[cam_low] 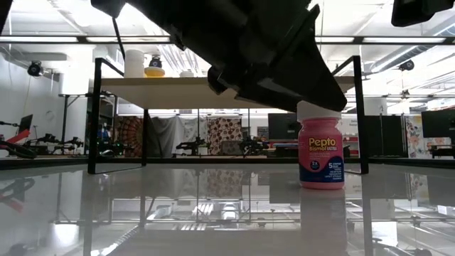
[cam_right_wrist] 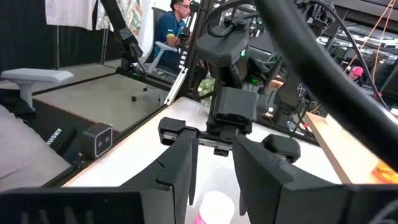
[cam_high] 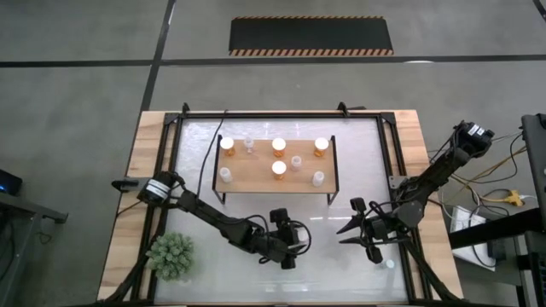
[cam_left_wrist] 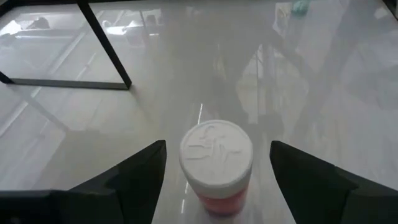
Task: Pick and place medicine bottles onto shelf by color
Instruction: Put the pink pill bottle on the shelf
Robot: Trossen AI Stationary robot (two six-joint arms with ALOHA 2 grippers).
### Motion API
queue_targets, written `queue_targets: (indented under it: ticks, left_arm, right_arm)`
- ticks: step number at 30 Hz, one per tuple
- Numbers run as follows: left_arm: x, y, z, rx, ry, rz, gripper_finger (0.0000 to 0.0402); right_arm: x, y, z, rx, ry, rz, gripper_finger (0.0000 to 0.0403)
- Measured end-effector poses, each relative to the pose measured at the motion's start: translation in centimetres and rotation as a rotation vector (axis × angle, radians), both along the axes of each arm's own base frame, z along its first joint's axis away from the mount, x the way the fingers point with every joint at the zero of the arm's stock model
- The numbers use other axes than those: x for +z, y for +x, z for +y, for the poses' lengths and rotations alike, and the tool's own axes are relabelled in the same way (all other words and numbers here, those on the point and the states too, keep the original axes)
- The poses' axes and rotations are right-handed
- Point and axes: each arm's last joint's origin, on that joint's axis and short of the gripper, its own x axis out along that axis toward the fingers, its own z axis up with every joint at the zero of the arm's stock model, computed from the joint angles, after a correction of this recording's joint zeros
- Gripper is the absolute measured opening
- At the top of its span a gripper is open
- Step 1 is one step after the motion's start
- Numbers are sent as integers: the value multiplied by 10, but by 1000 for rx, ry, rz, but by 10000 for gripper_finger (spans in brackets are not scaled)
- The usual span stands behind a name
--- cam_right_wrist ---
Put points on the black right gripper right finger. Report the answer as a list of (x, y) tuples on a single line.
[(295, 202)]

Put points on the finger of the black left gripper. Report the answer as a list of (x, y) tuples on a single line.
[(243, 203), (192, 168)]

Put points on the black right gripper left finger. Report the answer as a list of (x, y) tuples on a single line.
[(124, 205)]

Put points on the pink medicine bottle white cap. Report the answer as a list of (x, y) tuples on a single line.
[(216, 207)]

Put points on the orange medicine bottle white cap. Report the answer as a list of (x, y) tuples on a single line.
[(385, 172)]

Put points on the background black robot arm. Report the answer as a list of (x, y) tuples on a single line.
[(122, 34)]

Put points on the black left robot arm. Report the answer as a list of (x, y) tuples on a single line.
[(222, 49)]

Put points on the green artificial potted plant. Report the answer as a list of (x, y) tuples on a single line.
[(206, 87)]

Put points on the white plastic table cover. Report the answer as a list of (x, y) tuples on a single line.
[(140, 155)]

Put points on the white office chair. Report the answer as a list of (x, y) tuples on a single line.
[(160, 49)]

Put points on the black Husky floor mat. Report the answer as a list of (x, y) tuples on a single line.
[(46, 121)]

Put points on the person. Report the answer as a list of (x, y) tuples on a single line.
[(168, 28), (356, 73)]

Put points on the patterned hanging cloth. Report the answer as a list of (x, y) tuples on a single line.
[(130, 12)]

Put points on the black curtain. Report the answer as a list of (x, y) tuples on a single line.
[(25, 37)]

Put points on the white hanging cloth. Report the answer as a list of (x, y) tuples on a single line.
[(70, 12)]

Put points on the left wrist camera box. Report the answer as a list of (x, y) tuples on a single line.
[(236, 104)]

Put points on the silver aluminium rail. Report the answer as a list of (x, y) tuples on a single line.
[(175, 85)]

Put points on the grey table-level camera box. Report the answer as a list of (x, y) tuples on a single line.
[(98, 140)]

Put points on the black aluminium table frame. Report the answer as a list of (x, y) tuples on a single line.
[(194, 62)]

